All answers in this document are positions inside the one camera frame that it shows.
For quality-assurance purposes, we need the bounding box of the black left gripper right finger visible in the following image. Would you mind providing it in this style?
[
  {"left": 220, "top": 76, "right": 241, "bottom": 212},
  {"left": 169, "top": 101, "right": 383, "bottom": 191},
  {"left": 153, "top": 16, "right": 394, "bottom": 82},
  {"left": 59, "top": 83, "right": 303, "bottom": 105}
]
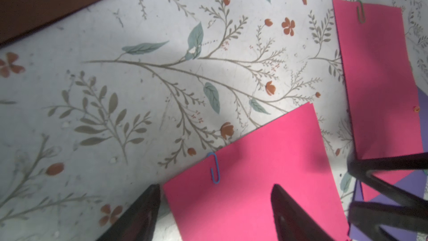
[{"left": 270, "top": 184, "right": 333, "bottom": 241}]

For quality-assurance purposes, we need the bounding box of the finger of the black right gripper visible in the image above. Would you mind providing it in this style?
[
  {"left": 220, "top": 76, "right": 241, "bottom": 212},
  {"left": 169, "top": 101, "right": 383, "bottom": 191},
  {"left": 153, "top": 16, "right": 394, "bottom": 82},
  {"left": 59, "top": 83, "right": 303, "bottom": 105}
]
[
  {"left": 347, "top": 152, "right": 428, "bottom": 208},
  {"left": 348, "top": 202, "right": 428, "bottom": 241}
]

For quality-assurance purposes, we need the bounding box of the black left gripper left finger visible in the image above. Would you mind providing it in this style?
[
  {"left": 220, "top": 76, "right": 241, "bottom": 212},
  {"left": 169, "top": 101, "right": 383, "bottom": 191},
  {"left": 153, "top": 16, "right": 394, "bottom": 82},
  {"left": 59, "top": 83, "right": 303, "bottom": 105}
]
[{"left": 98, "top": 184, "right": 161, "bottom": 241}]

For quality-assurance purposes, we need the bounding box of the magenta paper sheet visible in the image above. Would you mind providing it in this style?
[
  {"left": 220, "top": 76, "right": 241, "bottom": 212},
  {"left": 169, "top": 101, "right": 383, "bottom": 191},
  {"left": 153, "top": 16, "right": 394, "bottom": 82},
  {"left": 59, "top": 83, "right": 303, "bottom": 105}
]
[
  {"left": 332, "top": 0, "right": 425, "bottom": 202},
  {"left": 163, "top": 103, "right": 349, "bottom": 241}
]

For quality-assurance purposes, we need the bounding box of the purple paper sheet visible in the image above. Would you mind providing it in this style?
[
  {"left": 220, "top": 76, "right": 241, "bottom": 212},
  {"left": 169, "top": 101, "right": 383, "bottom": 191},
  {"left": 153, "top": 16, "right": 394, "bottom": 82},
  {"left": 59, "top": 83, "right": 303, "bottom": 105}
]
[{"left": 347, "top": 88, "right": 428, "bottom": 241}]

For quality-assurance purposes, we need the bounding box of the blue paperclip on magenta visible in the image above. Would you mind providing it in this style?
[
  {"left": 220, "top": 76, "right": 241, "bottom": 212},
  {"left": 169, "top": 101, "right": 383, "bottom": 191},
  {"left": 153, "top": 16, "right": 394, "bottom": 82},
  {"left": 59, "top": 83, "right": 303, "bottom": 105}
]
[{"left": 207, "top": 152, "right": 221, "bottom": 185}]

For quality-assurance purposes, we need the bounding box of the grey paperclip on magenta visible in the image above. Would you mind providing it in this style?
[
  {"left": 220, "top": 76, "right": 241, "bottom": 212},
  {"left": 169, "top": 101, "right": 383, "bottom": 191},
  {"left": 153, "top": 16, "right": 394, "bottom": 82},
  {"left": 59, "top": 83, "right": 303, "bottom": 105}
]
[{"left": 356, "top": 0, "right": 366, "bottom": 24}]

